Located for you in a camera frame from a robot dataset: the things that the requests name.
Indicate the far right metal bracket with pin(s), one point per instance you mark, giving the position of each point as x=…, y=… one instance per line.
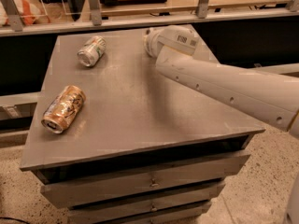
x=293, y=5

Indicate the grey drawer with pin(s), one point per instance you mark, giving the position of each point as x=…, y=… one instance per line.
x=96, y=188
x=168, y=214
x=145, y=203

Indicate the grey drawer cabinet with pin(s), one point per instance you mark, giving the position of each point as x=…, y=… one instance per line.
x=133, y=117

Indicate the metal rail bracket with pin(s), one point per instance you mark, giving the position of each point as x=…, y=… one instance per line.
x=202, y=9
x=95, y=10
x=14, y=18

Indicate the clear acrylic panel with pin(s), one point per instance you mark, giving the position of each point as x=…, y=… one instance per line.
x=58, y=0

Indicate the left metal rail bracket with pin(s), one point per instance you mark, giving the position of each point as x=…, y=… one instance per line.
x=14, y=18

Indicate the right metal rail bracket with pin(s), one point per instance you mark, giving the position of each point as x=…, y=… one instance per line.
x=202, y=9

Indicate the middle grey drawer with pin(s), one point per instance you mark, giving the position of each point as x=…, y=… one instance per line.
x=145, y=203

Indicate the orange white bag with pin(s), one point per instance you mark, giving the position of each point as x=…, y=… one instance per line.
x=29, y=11

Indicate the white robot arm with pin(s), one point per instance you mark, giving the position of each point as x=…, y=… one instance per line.
x=270, y=98

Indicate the bottom grey drawer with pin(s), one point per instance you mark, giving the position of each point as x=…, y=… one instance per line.
x=168, y=214

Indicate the middle metal rail bracket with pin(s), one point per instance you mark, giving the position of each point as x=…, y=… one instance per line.
x=95, y=10

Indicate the top grey drawer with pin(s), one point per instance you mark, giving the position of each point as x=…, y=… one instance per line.
x=96, y=188

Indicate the orange gold soda can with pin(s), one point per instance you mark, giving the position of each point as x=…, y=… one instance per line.
x=62, y=111

